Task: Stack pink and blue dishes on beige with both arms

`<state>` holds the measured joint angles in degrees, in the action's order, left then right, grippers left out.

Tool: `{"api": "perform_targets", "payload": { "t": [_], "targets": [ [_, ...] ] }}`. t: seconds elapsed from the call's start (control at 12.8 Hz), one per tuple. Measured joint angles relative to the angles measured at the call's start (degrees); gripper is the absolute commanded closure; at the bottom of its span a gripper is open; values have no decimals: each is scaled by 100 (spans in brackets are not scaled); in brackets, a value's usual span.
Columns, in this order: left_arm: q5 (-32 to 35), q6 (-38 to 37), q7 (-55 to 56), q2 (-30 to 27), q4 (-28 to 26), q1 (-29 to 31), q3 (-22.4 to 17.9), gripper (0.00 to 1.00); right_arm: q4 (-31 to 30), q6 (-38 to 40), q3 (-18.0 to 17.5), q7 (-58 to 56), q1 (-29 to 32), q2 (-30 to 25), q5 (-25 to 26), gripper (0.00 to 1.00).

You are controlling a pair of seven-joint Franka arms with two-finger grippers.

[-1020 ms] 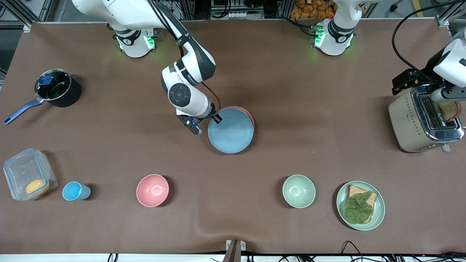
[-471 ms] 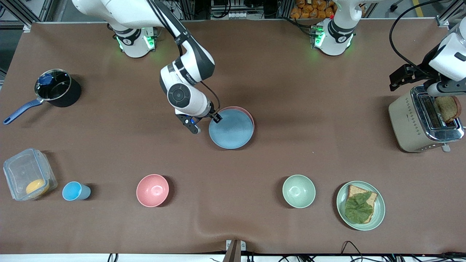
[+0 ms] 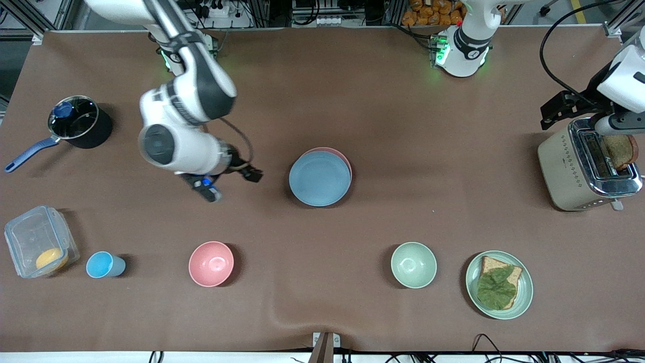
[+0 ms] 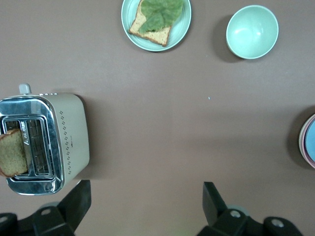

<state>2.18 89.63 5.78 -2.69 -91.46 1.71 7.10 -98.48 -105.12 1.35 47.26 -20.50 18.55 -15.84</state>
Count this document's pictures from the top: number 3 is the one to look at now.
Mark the clear plastic container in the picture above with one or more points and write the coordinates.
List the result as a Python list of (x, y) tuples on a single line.
[(30, 237)]

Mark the pink plate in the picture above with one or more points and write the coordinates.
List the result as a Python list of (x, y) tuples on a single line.
[(345, 157)]

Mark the aluminium frame rail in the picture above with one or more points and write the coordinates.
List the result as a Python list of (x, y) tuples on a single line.
[(622, 22), (30, 17)]

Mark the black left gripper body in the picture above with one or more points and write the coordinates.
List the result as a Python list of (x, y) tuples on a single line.
[(593, 102)]

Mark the green bowl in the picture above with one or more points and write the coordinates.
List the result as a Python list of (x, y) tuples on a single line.
[(413, 265)]

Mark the blue plate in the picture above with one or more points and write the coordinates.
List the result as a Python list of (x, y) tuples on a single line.
[(320, 179)]

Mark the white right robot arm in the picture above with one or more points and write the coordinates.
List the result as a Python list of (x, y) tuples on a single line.
[(186, 151)]

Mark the white power strip with plugs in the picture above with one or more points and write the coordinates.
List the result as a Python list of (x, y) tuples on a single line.
[(224, 11)]

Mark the toast slice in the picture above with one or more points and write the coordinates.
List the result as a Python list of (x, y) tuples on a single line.
[(621, 151)]

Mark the brown table cover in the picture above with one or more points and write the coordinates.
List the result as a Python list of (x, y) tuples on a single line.
[(383, 111)]

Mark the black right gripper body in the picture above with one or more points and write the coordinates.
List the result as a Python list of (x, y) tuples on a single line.
[(235, 162)]

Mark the beige chrome toaster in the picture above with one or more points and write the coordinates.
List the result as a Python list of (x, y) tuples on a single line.
[(564, 171)]

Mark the green plate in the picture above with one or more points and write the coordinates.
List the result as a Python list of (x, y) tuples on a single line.
[(524, 297)]

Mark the blue cup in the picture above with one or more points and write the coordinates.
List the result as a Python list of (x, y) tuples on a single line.
[(103, 265)]

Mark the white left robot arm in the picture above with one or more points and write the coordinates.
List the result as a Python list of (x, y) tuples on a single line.
[(463, 50)]

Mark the pink bowl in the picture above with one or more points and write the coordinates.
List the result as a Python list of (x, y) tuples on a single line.
[(211, 264)]

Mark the glass lid with blue knob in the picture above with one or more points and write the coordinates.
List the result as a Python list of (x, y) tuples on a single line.
[(75, 118)]

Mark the brown bread slice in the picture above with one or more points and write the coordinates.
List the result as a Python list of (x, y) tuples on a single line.
[(490, 264)]

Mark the metal table edge bracket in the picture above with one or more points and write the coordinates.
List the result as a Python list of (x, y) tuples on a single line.
[(326, 345)]

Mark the bag of orange buns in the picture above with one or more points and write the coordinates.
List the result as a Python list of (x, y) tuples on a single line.
[(428, 12)]

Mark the orange round food piece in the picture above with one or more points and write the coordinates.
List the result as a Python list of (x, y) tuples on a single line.
[(51, 258)]

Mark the green lettuce leaf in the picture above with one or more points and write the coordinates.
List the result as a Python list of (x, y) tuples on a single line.
[(496, 290)]

